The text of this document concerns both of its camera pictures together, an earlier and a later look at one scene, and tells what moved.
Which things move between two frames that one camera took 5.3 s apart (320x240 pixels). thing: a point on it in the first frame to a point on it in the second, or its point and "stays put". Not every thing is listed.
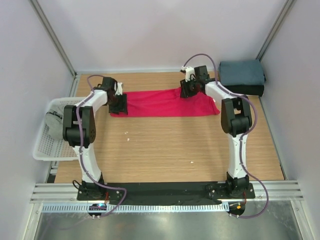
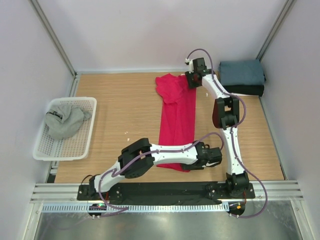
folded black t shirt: [254, 90] stays put
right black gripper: [184, 92] to [191, 85]
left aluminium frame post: [52, 35] stays put
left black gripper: [122, 107] to [190, 168]
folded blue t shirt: [241, 72] stays put
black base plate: [163, 194] stays put
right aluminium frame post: [276, 29] stays put
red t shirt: [167, 102] to [177, 114]
